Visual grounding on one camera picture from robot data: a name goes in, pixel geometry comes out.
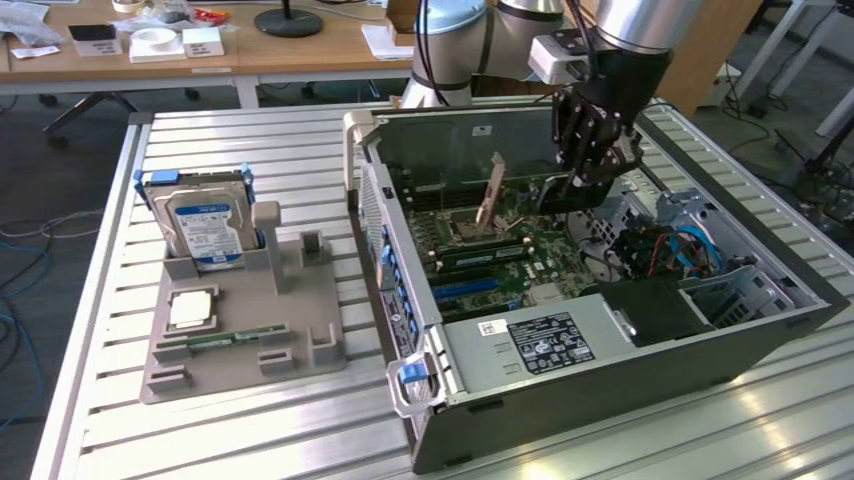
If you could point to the installed RAM stick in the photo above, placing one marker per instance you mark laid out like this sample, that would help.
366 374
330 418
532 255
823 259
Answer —
488 256
477 246

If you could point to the wooden desk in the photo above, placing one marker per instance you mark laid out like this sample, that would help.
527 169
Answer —
301 55

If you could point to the grey parts rack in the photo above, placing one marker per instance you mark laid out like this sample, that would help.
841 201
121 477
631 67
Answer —
268 360

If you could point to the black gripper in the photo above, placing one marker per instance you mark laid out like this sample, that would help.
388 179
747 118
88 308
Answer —
601 110

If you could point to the stack of white papers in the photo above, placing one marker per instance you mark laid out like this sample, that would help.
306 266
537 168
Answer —
388 42

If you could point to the green RAM stick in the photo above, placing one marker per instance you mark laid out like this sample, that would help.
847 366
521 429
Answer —
228 336

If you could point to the wooden cabinet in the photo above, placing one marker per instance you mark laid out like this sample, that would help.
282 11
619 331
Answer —
708 60

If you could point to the beige tape roll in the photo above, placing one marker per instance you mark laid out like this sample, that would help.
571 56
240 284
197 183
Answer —
128 5

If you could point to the hard disk with blue label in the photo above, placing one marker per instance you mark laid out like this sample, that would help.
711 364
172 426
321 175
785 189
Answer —
204 227

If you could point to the black round lamp base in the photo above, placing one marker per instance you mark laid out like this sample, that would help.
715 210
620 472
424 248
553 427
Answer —
289 22

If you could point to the metal disk bay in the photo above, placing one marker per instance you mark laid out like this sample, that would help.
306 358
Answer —
741 295

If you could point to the white holder with tape roll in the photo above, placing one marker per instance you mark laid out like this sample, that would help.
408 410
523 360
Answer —
157 47

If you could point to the open black PC case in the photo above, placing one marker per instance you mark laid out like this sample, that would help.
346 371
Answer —
601 400

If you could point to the CPU socket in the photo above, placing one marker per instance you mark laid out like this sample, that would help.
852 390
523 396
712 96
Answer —
464 225

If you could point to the green motherboard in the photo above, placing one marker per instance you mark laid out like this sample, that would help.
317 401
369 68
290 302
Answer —
535 260

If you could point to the white box with black top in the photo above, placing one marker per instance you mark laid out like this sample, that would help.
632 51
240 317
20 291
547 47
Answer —
96 41

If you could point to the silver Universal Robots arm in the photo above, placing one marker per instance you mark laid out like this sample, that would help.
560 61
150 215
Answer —
455 45

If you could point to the clear plastic bag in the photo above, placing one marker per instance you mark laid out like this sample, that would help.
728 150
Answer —
30 22

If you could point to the silver CPU chip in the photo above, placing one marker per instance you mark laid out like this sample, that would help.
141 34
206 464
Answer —
190 310

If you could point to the blue disk caddy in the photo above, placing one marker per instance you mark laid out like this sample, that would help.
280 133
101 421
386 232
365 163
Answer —
161 177

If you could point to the plain white box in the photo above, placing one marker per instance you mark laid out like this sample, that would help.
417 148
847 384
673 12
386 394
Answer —
202 42

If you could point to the silver power supply with label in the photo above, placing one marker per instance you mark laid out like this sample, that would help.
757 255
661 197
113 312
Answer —
495 360

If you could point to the red packet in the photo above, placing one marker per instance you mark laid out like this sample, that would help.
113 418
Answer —
209 16

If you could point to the white desk frame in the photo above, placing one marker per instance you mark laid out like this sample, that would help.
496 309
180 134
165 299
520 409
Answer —
788 45

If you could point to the blue expansion slot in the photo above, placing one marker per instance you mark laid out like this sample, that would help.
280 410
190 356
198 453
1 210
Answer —
468 289

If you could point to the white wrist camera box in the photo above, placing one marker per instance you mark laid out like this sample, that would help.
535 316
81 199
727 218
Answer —
551 57

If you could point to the red and white card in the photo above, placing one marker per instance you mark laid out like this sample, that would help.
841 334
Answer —
34 51

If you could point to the graphics card with metal bracket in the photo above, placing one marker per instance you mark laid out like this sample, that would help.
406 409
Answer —
575 197

